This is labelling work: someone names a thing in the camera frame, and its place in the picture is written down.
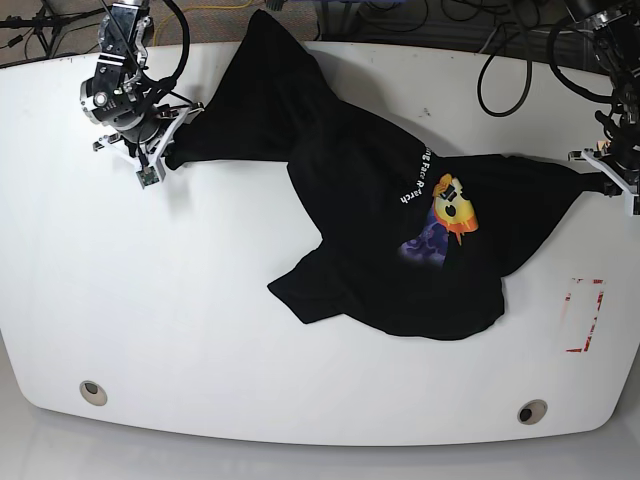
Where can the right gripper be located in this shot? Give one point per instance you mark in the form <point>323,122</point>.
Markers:
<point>142,140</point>

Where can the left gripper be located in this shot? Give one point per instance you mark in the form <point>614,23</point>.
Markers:
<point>620,164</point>

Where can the black graphic T-shirt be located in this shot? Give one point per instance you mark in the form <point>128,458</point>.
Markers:
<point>413,244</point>

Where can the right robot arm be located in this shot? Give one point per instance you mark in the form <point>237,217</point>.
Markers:
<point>143,113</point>

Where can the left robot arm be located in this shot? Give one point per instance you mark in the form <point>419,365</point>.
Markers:
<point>614,33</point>

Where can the red tape rectangle marking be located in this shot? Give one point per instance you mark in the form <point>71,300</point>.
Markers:
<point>580,312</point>

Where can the black tripod stand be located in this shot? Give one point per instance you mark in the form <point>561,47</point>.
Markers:
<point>47,25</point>

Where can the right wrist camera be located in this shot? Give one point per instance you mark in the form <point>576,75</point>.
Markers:
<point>150,175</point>

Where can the left table cable grommet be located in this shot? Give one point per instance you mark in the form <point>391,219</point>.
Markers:
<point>93,393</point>

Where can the table cable grommet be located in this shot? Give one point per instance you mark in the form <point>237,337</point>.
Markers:
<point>532,412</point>
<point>93,393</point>

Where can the right table cable grommet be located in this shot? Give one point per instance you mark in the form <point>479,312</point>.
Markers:
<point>532,412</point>

